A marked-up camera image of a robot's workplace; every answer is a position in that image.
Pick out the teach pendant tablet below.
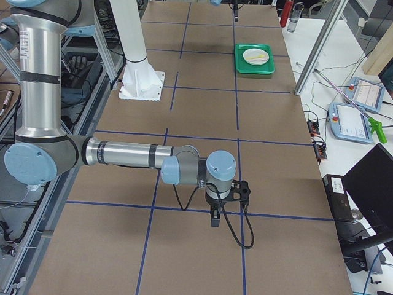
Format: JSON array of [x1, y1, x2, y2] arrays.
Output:
[[345, 77, 385, 113], [328, 102, 374, 144]]

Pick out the clear water bottle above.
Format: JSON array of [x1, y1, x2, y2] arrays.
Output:
[[287, 1, 305, 33]]

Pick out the green plastic tray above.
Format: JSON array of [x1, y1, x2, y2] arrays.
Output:
[[235, 44, 276, 75]]

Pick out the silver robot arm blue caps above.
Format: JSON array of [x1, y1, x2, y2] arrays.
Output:
[[4, 1, 250, 226]]

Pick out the black desktop box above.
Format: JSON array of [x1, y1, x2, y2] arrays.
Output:
[[322, 174, 363, 222]]

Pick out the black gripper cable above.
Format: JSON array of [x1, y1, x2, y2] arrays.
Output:
[[172, 183, 255, 249]]

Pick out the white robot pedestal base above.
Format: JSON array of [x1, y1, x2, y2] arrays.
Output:
[[110, 0, 165, 101]]

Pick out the aluminium frame post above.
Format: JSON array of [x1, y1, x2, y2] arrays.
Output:
[[294, 0, 349, 95]]

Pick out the yellow plastic spoon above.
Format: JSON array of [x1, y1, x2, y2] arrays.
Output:
[[244, 55, 267, 61]]

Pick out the far teach pendant tablet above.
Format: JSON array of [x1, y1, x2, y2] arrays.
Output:
[[345, 77, 385, 113]]

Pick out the aluminium side frame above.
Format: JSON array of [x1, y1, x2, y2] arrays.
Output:
[[1, 23, 121, 294]]

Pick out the white round plate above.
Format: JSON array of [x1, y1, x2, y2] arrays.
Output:
[[243, 48, 270, 66]]

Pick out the metal reacher grabber stick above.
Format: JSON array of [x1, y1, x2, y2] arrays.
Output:
[[314, 68, 387, 144]]

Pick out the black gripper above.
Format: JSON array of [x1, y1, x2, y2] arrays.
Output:
[[205, 180, 251, 227]]

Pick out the black laptop monitor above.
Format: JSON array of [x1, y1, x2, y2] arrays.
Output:
[[343, 143, 392, 233]]

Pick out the near teach pendant tablet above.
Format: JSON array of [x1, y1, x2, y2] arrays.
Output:
[[328, 102, 374, 144]]

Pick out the red bottle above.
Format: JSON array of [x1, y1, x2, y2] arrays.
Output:
[[280, 0, 294, 28]]

